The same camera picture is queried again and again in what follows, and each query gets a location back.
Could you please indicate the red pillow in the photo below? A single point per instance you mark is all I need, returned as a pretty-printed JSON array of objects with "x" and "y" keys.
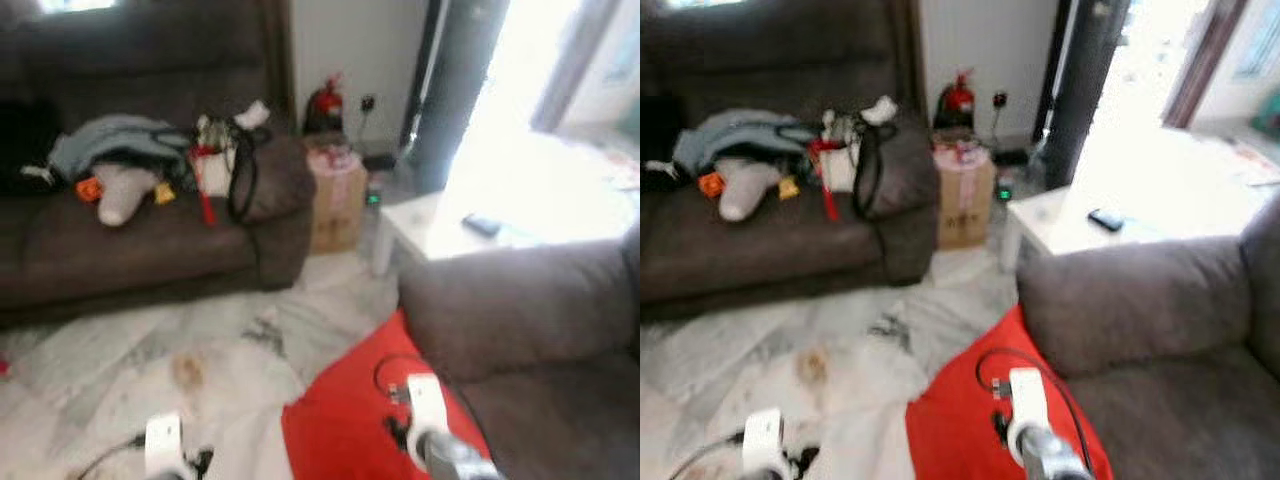
[
  {"x": 950, "y": 430},
  {"x": 340, "y": 430}
]

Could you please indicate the small orange item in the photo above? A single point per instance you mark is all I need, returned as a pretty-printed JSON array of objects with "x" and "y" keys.
[
  {"x": 711, "y": 184},
  {"x": 88, "y": 189}
]

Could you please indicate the black power adapter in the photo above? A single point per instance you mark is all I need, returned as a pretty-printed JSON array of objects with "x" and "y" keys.
[
  {"x": 378, "y": 160},
  {"x": 1010, "y": 156}
]

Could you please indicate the small device with green light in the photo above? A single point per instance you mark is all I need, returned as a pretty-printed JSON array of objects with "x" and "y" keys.
[
  {"x": 1005, "y": 192},
  {"x": 373, "y": 197}
]

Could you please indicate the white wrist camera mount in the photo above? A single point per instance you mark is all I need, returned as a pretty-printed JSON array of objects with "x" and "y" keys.
[
  {"x": 1027, "y": 400},
  {"x": 428, "y": 400},
  {"x": 163, "y": 445},
  {"x": 764, "y": 440}
]

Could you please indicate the teal plastic stool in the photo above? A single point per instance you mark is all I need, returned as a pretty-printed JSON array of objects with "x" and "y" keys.
[{"x": 1268, "y": 112}]

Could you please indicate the grey jacket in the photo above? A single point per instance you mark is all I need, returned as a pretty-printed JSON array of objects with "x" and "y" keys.
[
  {"x": 115, "y": 140},
  {"x": 740, "y": 135}
]

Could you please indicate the white handbag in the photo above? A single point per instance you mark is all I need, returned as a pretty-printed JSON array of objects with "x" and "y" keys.
[
  {"x": 215, "y": 170},
  {"x": 840, "y": 165}
]

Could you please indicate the red tassel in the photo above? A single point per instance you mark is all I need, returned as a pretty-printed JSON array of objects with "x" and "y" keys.
[
  {"x": 828, "y": 185},
  {"x": 205, "y": 190}
]

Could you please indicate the small yellow item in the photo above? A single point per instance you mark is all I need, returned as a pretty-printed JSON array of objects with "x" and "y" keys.
[
  {"x": 788, "y": 187},
  {"x": 165, "y": 192}
]

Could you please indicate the cardboard box with red tape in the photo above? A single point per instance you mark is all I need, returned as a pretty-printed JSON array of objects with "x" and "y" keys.
[
  {"x": 338, "y": 188},
  {"x": 966, "y": 183}
]

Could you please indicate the plain brown cardboard box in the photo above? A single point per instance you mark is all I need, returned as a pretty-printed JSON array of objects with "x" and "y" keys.
[
  {"x": 337, "y": 230},
  {"x": 965, "y": 225}
]

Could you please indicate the brown door frame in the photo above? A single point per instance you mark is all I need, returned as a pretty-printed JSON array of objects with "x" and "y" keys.
[
  {"x": 570, "y": 65},
  {"x": 1205, "y": 60}
]

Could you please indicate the white coffee table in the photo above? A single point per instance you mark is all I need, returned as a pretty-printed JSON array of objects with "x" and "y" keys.
[
  {"x": 430, "y": 225},
  {"x": 1060, "y": 215}
]

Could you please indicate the beige soft bundle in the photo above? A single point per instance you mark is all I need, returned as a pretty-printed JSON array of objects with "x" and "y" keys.
[
  {"x": 748, "y": 190},
  {"x": 125, "y": 195}
]

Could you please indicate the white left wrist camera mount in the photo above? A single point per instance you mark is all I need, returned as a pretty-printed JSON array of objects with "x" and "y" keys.
[
  {"x": 163, "y": 445},
  {"x": 764, "y": 440}
]

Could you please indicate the black cloth item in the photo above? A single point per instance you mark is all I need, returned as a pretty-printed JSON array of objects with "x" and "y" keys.
[
  {"x": 25, "y": 145},
  {"x": 658, "y": 140}
]

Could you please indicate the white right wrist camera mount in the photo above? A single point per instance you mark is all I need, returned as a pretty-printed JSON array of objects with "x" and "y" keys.
[
  {"x": 428, "y": 400},
  {"x": 1027, "y": 400}
]

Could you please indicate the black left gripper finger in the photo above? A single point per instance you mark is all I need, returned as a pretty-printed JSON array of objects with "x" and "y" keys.
[
  {"x": 808, "y": 457},
  {"x": 205, "y": 460}
]

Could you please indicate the dark brown fabric sofa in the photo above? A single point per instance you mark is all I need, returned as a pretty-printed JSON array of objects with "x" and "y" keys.
[
  {"x": 150, "y": 240},
  {"x": 780, "y": 240}
]

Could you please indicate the dark door leaf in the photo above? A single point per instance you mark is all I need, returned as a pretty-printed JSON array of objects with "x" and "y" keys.
[
  {"x": 455, "y": 90},
  {"x": 1085, "y": 90}
]

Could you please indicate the black remote control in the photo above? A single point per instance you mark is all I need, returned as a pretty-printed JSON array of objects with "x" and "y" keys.
[
  {"x": 481, "y": 225},
  {"x": 1106, "y": 219}
]

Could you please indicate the pink packets pile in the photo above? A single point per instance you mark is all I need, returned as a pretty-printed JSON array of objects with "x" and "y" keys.
[
  {"x": 960, "y": 150},
  {"x": 333, "y": 155}
]

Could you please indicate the white crumpled tissue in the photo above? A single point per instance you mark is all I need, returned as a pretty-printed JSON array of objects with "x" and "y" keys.
[
  {"x": 880, "y": 109},
  {"x": 250, "y": 113}
]

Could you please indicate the grey brown two-seat sofa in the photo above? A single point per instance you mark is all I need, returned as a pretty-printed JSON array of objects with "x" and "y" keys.
[
  {"x": 1140, "y": 290},
  {"x": 540, "y": 300}
]

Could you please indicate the red fire extinguisher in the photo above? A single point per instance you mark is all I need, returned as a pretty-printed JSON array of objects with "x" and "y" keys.
[
  {"x": 957, "y": 100},
  {"x": 323, "y": 107}
]

